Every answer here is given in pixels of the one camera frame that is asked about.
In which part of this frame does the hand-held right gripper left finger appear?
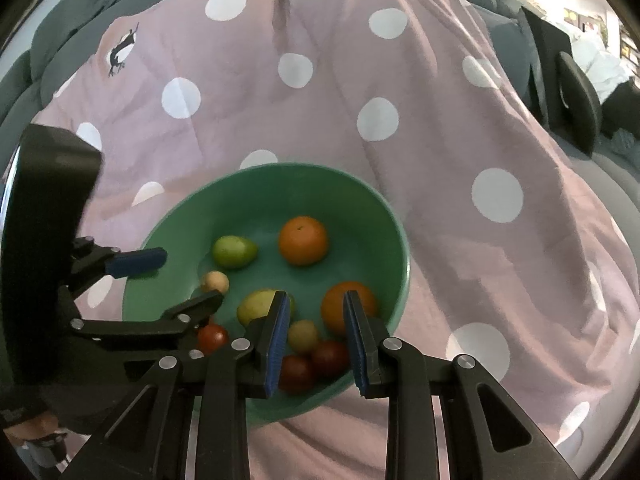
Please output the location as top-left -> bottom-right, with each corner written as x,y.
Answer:
60,290 -> 293,480

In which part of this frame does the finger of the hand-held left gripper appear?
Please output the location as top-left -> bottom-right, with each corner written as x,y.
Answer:
69,291 -> 226,351
64,236 -> 169,302

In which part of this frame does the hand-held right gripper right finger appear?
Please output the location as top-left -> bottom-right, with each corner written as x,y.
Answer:
342,290 -> 581,480

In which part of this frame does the brown longan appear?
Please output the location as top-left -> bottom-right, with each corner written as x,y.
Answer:
201,271 -> 230,295
287,320 -> 320,354

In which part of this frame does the red cherry tomato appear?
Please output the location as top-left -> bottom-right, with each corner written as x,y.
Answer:
196,322 -> 230,356
279,355 -> 317,395
311,341 -> 351,378

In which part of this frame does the green bowl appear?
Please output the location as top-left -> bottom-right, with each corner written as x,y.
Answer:
121,162 -> 412,428

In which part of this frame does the person's left hand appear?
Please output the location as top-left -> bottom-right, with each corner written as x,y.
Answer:
0,405 -> 69,463

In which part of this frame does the yellow-green fruit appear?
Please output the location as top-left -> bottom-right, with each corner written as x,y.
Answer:
236,289 -> 296,328

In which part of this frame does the orange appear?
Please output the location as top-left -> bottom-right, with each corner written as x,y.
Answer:
278,216 -> 330,267
320,281 -> 379,336

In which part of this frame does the small green fruit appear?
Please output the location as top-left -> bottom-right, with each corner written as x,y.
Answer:
212,235 -> 259,268

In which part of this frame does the pink polka dot blanket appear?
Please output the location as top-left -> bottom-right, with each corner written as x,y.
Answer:
30,0 -> 640,480

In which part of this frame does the grey sofa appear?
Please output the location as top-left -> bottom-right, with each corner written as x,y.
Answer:
0,0 -> 640,241

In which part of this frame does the black rounded object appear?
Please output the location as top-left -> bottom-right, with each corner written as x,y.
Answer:
520,7 -> 603,157

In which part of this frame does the white cloth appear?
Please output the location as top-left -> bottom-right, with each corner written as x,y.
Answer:
570,35 -> 633,103

